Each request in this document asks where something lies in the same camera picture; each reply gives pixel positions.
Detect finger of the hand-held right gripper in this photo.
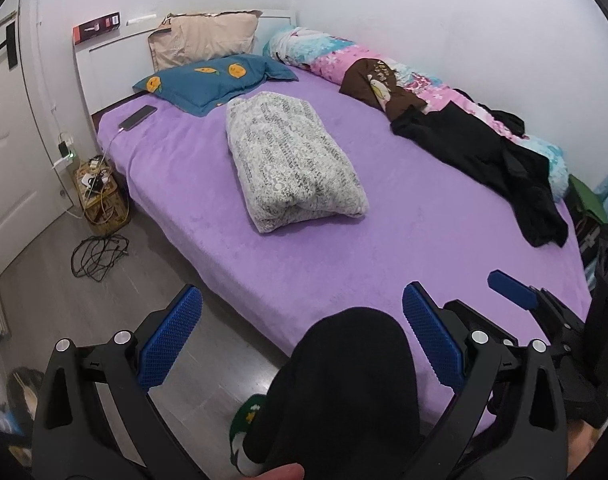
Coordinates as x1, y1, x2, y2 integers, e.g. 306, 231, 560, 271
488, 270, 587, 341
443, 299, 522, 348

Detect black door handle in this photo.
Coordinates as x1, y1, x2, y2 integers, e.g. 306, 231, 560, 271
0, 24, 19, 68

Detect black cable coil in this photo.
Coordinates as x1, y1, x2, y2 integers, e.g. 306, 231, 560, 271
70, 234, 131, 282

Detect person's black trousers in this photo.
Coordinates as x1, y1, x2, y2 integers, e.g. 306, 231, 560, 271
243, 306, 425, 467

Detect white door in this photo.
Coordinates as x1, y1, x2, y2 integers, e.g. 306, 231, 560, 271
0, 0, 77, 281

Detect grey patterned jacket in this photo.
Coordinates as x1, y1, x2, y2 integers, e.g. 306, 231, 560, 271
226, 91, 371, 235

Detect person's left hand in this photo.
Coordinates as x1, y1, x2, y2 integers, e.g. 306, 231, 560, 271
261, 462, 305, 480

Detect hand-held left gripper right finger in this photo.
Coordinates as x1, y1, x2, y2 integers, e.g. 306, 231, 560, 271
399, 282, 569, 480

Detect white headboard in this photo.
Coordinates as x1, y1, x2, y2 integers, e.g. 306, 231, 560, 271
73, 7, 299, 116

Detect blue pillow with orange print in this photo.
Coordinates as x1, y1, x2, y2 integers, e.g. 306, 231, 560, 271
132, 53, 299, 118

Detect red and black box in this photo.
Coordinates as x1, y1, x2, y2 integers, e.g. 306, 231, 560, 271
72, 10, 122, 43

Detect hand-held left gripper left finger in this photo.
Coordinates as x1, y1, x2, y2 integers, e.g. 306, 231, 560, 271
30, 284, 205, 480

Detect wall charger with green light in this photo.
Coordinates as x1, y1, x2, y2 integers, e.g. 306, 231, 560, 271
54, 132, 80, 168

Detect black phone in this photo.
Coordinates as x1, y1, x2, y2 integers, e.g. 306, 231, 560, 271
119, 105, 159, 132

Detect brown garment with duck print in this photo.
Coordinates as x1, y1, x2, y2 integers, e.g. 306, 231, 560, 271
339, 56, 429, 122

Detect white charging cable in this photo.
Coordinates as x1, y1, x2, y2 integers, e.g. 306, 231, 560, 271
100, 127, 127, 171

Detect black coat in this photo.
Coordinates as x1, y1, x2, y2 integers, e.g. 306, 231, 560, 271
390, 105, 569, 249

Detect person's right hand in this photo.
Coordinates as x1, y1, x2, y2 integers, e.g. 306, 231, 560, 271
566, 419, 608, 466

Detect beige pillow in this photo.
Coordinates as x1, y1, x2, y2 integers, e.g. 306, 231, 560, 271
148, 10, 263, 72

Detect wicker basket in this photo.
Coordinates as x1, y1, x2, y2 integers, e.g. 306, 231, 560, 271
73, 157, 133, 235

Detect small black garment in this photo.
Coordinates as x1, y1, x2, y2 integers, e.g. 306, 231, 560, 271
451, 87, 527, 137

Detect purple bed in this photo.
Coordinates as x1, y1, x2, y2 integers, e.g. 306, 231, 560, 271
94, 67, 592, 433

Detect floral rolled quilt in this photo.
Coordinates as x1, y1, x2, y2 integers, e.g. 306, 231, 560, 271
262, 26, 569, 203

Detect green cloth on box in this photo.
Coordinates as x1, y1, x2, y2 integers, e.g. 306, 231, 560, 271
566, 174, 608, 226

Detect green slipper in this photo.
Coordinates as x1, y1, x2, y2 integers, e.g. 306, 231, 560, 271
229, 392, 269, 476

